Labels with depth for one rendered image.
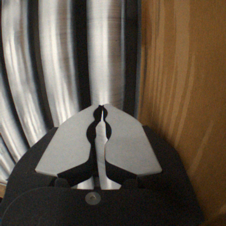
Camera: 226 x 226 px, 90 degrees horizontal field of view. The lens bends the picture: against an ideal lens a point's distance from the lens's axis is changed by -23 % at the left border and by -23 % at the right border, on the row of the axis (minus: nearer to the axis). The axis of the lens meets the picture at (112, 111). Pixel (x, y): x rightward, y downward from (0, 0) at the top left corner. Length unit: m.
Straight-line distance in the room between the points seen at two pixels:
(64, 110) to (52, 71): 0.06
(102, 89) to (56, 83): 0.06
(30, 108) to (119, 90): 0.13
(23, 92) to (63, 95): 0.06
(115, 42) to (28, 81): 0.13
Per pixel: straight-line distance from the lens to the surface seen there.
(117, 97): 0.19
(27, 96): 0.22
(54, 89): 0.19
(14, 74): 0.22
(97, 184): 0.39
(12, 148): 0.31
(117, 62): 0.17
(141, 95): 0.17
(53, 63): 0.18
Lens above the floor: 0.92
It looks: 60 degrees down
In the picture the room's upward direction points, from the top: 177 degrees clockwise
